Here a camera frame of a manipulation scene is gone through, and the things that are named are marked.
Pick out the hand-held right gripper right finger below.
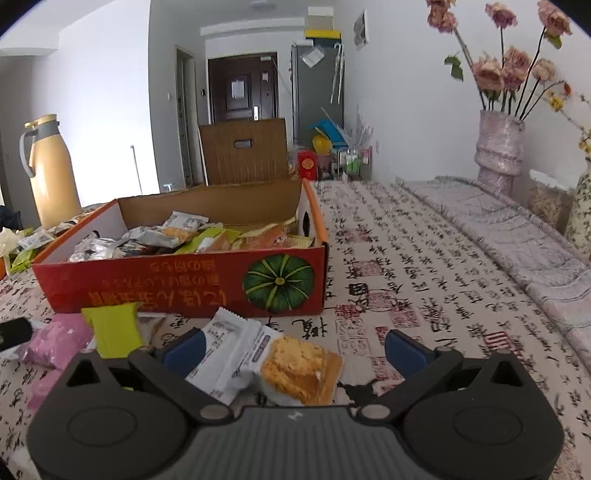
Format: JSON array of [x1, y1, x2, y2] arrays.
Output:
[[358, 329, 527, 423]]

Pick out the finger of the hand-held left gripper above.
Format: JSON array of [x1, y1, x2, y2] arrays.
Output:
[[0, 318, 34, 350]]

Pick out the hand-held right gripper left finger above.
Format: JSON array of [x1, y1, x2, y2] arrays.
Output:
[[65, 329, 232, 423]]

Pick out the pink snack packet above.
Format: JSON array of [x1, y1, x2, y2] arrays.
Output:
[[28, 369, 62, 411], [22, 314, 96, 370]]

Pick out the white cake packet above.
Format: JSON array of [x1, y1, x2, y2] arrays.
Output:
[[185, 307, 345, 408]]

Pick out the red cardboard box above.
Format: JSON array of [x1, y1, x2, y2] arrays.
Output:
[[31, 179, 329, 320]]

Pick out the green snack packet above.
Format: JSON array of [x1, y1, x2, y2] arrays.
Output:
[[82, 302, 147, 360]]

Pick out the small green packet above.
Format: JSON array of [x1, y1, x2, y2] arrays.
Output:
[[9, 251, 34, 276]]

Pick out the white plastic bag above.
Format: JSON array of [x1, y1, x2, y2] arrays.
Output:
[[0, 226, 24, 259]]

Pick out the black white snack packet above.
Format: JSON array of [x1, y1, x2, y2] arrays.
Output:
[[18, 228, 57, 253]]

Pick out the pile of snack packets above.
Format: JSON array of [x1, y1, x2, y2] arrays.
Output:
[[69, 211, 317, 263]]

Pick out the yellow thermos jug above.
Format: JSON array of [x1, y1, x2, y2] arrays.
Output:
[[18, 114, 83, 230]]

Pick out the grey striped cloth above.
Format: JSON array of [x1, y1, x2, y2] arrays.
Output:
[[397, 175, 591, 343]]

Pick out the clear storage jar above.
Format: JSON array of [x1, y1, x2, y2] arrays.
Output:
[[526, 170, 579, 232]]

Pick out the red gift box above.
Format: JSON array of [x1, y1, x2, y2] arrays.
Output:
[[298, 150, 320, 181]]

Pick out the pink wrapped vase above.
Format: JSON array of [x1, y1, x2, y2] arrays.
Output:
[[475, 109, 526, 197]]

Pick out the blue plastic dustpan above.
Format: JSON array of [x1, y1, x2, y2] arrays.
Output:
[[310, 120, 347, 144]]

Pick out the grey refrigerator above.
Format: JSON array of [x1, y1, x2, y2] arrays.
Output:
[[291, 39, 345, 148]]

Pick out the dark brown door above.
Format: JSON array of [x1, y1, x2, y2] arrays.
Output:
[[208, 53, 280, 125]]

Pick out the white folded umbrella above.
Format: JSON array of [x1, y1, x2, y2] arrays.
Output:
[[329, 44, 345, 105]]

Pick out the dried pink roses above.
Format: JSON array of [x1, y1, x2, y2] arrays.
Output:
[[425, 0, 591, 121]]

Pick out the wire rack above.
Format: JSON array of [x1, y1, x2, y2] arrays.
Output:
[[332, 145, 373, 182]]

